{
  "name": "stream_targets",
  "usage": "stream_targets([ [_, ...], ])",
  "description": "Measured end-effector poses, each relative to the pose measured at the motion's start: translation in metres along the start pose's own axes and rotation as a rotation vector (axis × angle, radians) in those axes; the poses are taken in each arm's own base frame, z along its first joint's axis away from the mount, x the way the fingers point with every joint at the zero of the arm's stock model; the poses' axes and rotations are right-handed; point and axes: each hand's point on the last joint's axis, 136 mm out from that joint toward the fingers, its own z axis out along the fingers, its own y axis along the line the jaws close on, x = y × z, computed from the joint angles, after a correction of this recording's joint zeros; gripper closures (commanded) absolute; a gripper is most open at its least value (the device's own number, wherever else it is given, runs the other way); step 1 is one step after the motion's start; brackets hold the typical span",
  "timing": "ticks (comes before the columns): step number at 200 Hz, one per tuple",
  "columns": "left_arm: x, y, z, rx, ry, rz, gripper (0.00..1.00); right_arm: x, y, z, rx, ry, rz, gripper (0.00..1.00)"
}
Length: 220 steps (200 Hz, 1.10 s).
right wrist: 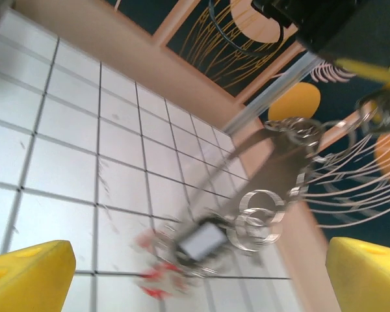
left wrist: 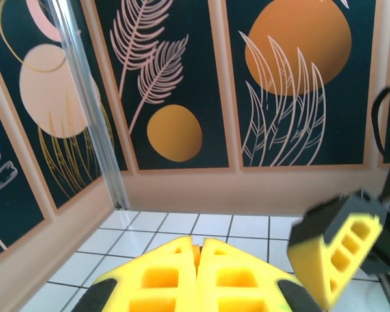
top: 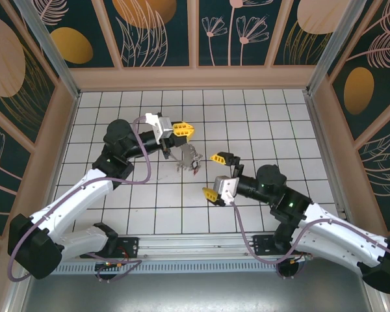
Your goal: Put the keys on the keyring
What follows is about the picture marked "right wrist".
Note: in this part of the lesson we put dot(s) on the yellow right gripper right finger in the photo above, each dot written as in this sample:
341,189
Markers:
367,276

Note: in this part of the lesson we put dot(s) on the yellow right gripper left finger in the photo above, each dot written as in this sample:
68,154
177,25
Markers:
26,276

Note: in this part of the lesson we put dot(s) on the aluminium corner post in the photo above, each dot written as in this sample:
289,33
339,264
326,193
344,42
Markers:
273,94

